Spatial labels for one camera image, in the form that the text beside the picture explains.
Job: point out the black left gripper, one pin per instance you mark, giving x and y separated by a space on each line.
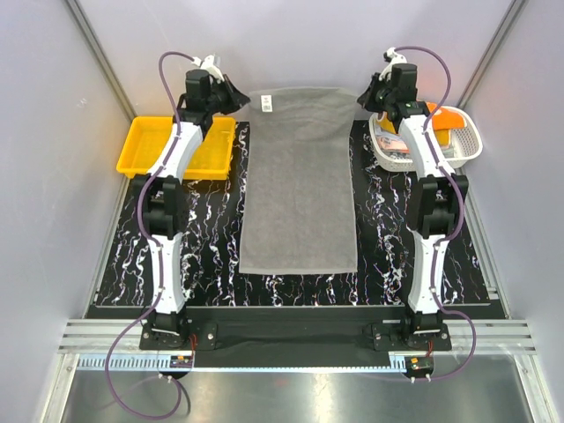
235 100

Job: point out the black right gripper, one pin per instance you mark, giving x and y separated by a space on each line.
366 99

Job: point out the brown yellow bear towel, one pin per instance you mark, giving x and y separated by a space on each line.
385 124

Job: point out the orange white patterned towel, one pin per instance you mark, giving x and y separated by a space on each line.
445 118

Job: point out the grey towel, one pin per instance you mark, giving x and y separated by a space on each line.
299 215

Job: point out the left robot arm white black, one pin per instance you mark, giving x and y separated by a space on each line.
159 198

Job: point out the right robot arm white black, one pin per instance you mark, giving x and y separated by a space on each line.
435 211

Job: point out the pink folded towel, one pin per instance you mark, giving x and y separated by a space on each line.
388 143

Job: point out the white perforated plastic basket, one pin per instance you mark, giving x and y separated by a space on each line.
458 146

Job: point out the yellow plastic bin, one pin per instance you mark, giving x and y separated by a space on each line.
148 136

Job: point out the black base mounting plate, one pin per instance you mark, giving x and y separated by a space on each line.
255 356

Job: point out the left small electronics board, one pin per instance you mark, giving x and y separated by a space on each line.
181 361

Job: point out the small electronics board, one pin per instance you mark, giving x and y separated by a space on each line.
181 361
419 366

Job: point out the right small electronics board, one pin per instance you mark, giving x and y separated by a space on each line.
419 366

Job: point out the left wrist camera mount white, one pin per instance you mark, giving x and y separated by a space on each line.
210 64

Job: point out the aluminium frame rail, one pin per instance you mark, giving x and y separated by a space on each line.
492 336

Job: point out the white slotted cable duct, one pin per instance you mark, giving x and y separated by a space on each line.
124 362

